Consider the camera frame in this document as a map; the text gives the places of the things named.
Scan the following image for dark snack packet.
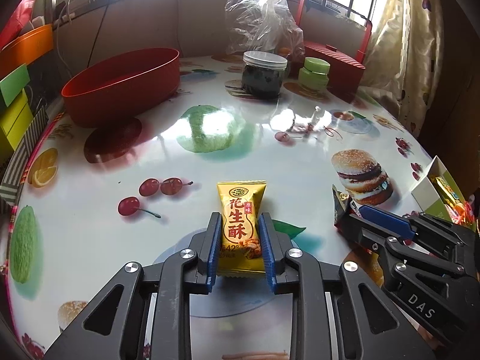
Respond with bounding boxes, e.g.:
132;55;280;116
332;184;362;229

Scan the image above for long gold snack bar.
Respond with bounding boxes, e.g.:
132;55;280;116
430;175;461;209

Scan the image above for yellow peanut crisp packet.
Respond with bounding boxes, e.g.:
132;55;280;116
217;180;266;277

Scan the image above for red-lidded jelly cup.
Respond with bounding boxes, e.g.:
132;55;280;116
455;202;475;227

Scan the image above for white green cardboard box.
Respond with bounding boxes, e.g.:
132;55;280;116
410;156;477;232

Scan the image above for green cream jar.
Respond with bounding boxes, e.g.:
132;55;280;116
298;57;330;92

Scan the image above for striped box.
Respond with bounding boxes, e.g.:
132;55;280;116
1;106;49;214

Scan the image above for floral curtain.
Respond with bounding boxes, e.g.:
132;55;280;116
360;0;443;137

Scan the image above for red lidded basket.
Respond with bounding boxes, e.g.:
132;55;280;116
304;15;373;102

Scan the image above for dark jar white lid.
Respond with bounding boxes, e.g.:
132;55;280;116
241;50;288;100

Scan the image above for green yellow boxes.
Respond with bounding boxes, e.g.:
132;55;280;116
0;64;33;163

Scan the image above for red plastic bowl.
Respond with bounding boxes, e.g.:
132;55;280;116
61;47;180;128

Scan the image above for clear plastic bag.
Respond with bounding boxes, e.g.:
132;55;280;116
224;0;305;61

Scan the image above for orange container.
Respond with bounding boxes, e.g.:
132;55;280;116
0;24;54;79

